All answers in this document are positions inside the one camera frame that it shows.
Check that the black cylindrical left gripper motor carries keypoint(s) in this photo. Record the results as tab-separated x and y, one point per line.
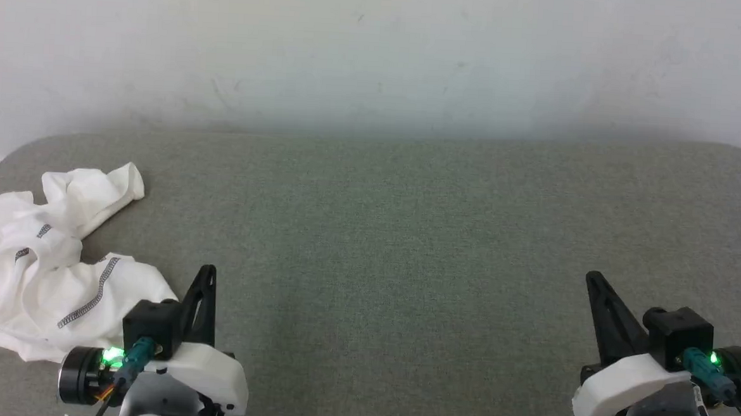
79	373

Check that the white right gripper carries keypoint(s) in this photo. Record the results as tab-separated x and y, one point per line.
621	383

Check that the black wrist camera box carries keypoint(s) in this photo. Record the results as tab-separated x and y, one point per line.
152	323
681	335

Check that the white garment with black stitching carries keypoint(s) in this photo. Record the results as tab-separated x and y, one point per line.
30	279

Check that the grey-white left robot arm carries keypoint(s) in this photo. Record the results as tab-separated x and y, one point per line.
157	403

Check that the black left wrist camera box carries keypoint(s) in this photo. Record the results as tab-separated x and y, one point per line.
152	323

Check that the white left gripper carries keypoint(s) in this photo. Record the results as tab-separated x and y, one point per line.
210	371

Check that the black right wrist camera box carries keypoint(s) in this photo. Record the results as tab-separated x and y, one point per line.
681	335

